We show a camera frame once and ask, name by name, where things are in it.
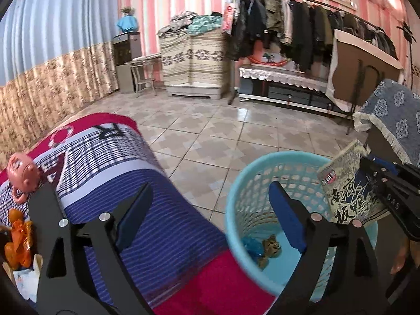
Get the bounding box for white paper item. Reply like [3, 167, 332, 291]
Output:
[3, 254, 43, 302]

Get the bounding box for pink hanging bag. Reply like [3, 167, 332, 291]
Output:
[221, 2, 240, 35]

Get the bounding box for blue covered water bottle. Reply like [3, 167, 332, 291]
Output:
[115, 15, 140, 34]

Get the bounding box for crumpled brown wrapper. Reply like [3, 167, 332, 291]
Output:
[258, 234, 282, 270]

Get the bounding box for pink pig toy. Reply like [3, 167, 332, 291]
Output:
[7, 153, 40, 204]

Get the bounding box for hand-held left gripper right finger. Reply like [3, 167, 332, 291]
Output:
[267, 180, 389, 315]

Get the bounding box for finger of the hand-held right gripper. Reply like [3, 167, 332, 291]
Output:
[359, 156, 402, 211]

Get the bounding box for row of hanging clothes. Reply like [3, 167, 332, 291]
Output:
[226, 0, 397, 73]

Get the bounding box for low television cabinet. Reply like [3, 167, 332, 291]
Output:
[239, 66, 335, 112]

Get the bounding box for light blue plastic basket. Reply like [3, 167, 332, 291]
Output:
[225, 151, 378, 297]

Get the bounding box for blue and floral curtain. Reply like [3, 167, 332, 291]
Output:
[0, 0, 120, 161]

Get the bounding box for white lace cloth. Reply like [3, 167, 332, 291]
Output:
[239, 66, 330, 94]

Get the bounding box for folded brown table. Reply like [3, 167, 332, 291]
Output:
[326, 29, 405, 114]

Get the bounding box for metal clothes rack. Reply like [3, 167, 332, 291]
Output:
[228, 0, 399, 106]

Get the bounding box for teal clothes pile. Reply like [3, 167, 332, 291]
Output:
[187, 15, 224, 35]

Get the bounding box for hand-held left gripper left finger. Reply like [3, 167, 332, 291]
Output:
[28, 182, 155, 315]

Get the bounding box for metal stool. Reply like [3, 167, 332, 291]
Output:
[125, 54, 163, 96]

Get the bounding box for crumpled blue wrapper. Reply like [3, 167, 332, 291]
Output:
[242, 236, 265, 257]

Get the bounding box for printed snack packet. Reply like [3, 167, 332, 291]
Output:
[317, 139, 391, 226]

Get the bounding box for grey water dispenser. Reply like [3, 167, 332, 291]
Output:
[112, 31, 142, 93]

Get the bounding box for orange items on cabinet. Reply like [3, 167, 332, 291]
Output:
[248, 52, 292, 69]

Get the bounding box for blue floral fringed cloth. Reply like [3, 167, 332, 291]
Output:
[353, 79, 420, 169]

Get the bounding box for crumpled orange wrapper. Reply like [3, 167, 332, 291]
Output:
[4, 208, 35, 270]

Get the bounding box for cloth covered cabinet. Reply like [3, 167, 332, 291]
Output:
[159, 28, 230, 101]

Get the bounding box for black stand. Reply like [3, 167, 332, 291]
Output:
[396, 21, 418, 84]

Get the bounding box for grey clothes pile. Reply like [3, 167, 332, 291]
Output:
[157, 11, 197, 36]

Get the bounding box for person's right hand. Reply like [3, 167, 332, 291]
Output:
[390, 238, 414, 274]

